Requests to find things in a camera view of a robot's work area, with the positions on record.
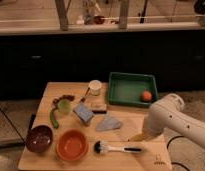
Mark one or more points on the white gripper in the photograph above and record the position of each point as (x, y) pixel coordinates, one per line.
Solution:
(151, 133)

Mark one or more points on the yellow banana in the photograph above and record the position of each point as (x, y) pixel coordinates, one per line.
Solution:
(138, 138)

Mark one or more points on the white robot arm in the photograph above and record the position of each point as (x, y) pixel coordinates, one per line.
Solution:
(167, 113)

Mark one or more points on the orange red bowl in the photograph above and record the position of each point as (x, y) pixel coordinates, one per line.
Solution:
(72, 145)

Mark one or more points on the dark maroon bowl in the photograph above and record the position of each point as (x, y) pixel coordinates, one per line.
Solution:
(39, 139)

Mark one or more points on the orange ball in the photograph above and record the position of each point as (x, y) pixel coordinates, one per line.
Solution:
(146, 96)

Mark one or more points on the green plastic tray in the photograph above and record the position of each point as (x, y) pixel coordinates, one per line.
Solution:
(126, 89)

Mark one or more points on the wooden block with black strip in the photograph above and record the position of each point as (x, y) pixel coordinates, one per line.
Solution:
(98, 108)

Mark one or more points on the blue sponge block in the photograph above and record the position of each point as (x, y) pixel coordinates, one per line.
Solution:
(83, 113)

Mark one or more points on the white paper cup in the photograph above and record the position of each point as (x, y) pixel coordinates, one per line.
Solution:
(95, 87)

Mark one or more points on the small dark spoon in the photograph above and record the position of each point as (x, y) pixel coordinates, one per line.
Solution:
(84, 97)

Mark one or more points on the light green cup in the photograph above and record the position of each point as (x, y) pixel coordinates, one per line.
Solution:
(64, 106)

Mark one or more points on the green cucumber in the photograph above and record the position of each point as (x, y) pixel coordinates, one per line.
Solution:
(53, 119)

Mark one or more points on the white handled dish brush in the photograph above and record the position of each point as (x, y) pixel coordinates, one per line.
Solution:
(102, 147)

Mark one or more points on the wooden table frame background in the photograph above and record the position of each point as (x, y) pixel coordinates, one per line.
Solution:
(90, 17)

